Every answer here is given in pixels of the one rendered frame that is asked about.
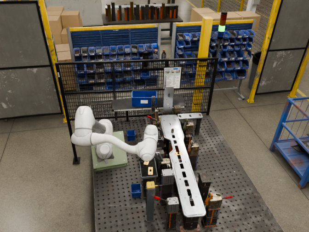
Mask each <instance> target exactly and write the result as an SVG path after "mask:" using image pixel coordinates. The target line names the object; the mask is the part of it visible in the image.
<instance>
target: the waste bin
mask: <svg viewBox="0 0 309 232"><path fill-rule="evenodd" d="M261 53H262V51H260V52H256V53H254V54H253V58H252V69H251V74H250V79H249V84H248V88H249V89H250V90H252V86H253V82H254V79H255V75H256V71H257V68H258V64H259V60H260V57H261Z"/></svg>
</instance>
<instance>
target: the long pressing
mask: <svg viewBox="0 0 309 232"><path fill-rule="evenodd" d="M160 124H161V128H162V132H163V136H164V138H165V139H166V140H168V141H170V142H171V145H172V151H171V152H170V153H169V157H170V161H171V165H172V169H173V172H174V178H175V182H176V186H177V191H178V195H179V199H180V204H181V207H182V212H183V215H184V216H185V217H186V218H193V217H202V216H205V215H206V210H205V206H204V204H203V201H202V197H201V194H200V191H199V188H198V185H197V182H196V179H195V175H194V172H193V169H192V166H191V163H190V160H189V156H188V153H187V150H186V147H185V144H184V141H183V140H184V134H183V130H182V127H181V124H180V121H179V118H178V116H177V115H161V116H160ZM170 124H171V125H170ZM172 128H173V129H174V133H171V129H172ZM172 135H174V136H175V138H172ZM174 140H176V142H177V144H174V142H173V141H174ZM175 146H178V149H179V152H182V153H183V154H182V155H180V156H181V159H182V162H179V160H178V156H177V155H174V152H176V149H175ZM180 164H183V167H184V169H181V167H180ZM182 172H185V174H186V177H185V178H184V177H183V174H182ZM185 180H187V181H188V184H189V186H186V185H185V182H184V181H185ZM187 189H190V191H191V195H192V198H189V196H188V193H187ZM190 199H193V201H194V206H191V204H190Z"/></svg>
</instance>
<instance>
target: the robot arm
mask: <svg viewBox="0 0 309 232"><path fill-rule="evenodd" d="M92 131H94V132H95V133H92ZM71 142H72V143H73V144H75V145H80V146H91V145H95V146H94V148H95V150H96V154H97V161H98V162H101V161H105V163H106V164H108V159H114V155H113V152H112V151H113V150H112V144H113V145H115V146H116V147H118V148H120V149H122V150H123V151H125V152H128V153H132V154H137V155H138V156H139V159H138V161H140V162H141V164H142V168H143V161H146V162H148V161H151V160H152V159H153V157H154V158H156V159H157V160H158V161H159V165H158V168H159V167H160V165H161V162H163V158H162V156H161V155H160V152H156V147H157V142H158V129H157V127H156V126H155V125H148V126H147V127H146V129H145V132H144V139H143V141H142V142H140V143H138V144H137V145H134V146H131V145H128V144H126V143H125V142H123V141H121V140H120V139H118V138H116V137H115V136H113V126H112V123H111V121H110V120H108V119H102V120H100V121H99V122H98V121H96V120H95V118H94V116H93V113H92V110H91V108H90V107H88V106H80V107H79V108H78V109H77V111H76V114H75V133H74V134H72V136H71ZM156 154H157V155H158V156H159V157H157V156H156Z"/></svg>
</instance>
